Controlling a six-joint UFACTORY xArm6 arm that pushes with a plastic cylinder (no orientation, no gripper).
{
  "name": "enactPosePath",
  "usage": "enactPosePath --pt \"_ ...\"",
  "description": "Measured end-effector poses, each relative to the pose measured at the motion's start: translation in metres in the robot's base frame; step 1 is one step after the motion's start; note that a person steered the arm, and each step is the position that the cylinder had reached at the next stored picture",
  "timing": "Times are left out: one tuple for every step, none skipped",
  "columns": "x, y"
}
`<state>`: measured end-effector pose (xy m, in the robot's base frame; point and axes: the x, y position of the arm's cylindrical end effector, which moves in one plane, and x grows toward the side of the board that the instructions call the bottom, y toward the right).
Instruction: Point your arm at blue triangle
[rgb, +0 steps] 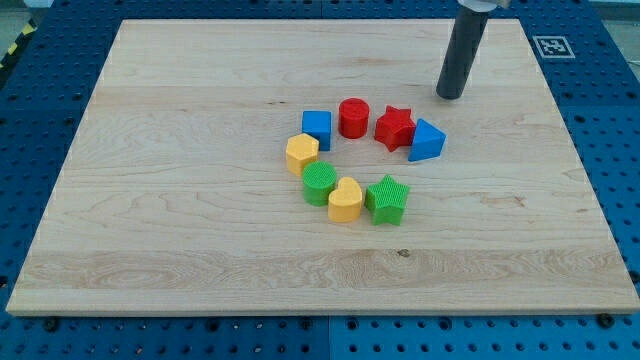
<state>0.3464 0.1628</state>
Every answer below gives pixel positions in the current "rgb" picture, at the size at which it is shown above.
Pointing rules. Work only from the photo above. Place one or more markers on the blue triangle block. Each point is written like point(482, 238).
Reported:
point(427, 143)

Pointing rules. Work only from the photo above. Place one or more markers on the green cylinder block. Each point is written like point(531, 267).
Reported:
point(319, 180)

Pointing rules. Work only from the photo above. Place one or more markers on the yellow heart block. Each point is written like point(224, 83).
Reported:
point(345, 201)

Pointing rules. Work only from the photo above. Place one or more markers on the yellow hexagon block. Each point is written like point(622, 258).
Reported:
point(301, 150)

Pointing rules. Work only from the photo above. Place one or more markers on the blue cube block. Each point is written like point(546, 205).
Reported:
point(318, 124)

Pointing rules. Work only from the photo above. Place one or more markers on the green star block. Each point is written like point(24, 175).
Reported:
point(386, 201)

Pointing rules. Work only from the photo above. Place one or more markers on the red cylinder block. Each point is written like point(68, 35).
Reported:
point(353, 118)

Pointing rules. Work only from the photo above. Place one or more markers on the red star block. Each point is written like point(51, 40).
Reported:
point(395, 128)

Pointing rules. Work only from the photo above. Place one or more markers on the light wooden board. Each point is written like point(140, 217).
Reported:
point(175, 200)

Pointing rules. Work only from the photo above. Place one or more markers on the white fiducial marker tag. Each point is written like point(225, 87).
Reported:
point(553, 47)

